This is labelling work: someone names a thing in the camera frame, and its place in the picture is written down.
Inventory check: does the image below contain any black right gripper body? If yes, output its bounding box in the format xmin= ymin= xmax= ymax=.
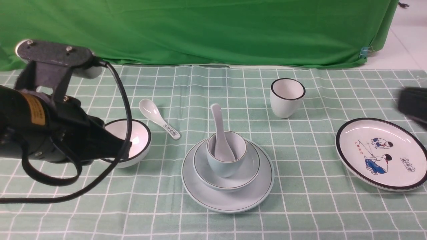
xmin=397 ymin=87 xmax=427 ymax=130

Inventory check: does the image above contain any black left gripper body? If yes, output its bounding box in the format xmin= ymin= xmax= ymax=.
xmin=0 ymin=86 xmax=124 ymax=165

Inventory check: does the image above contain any pale green ceramic cup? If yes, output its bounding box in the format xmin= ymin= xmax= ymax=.
xmin=205 ymin=131 xmax=248 ymax=178

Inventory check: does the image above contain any plain white ceramic spoon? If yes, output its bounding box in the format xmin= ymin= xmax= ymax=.
xmin=210 ymin=103 xmax=235 ymax=162

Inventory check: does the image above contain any black-rimmed cartoon plate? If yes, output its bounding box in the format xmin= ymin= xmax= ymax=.
xmin=335 ymin=118 xmax=427 ymax=192

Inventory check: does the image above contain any white black-rimmed bowl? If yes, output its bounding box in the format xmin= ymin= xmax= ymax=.
xmin=104 ymin=119 xmax=152 ymax=168

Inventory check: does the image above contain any white spoon with print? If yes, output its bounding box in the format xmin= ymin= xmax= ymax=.
xmin=138 ymin=99 xmax=181 ymax=140

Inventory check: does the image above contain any white black-rimmed cup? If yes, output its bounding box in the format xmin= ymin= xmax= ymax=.
xmin=270 ymin=78 xmax=306 ymax=119

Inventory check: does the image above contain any green checkered tablecloth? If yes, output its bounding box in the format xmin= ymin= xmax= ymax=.
xmin=0 ymin=66 xmax=426 ymax=240

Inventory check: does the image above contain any green backdrop cloth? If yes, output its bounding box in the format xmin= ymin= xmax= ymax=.
xmin=0 ymin=0 xmax=398 ymax=71

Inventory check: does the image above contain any small pale blue plate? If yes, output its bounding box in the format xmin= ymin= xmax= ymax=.
xmin=192 ymin=140 xmax=261 ymax=192

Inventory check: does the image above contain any large pale blue plate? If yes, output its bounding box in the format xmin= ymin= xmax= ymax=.
xmin=181 ymin=139 xmax=275 ymax=214

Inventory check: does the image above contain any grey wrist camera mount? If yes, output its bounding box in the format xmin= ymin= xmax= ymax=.
xmin=14 ymin=39 xmax=102 ymax=102

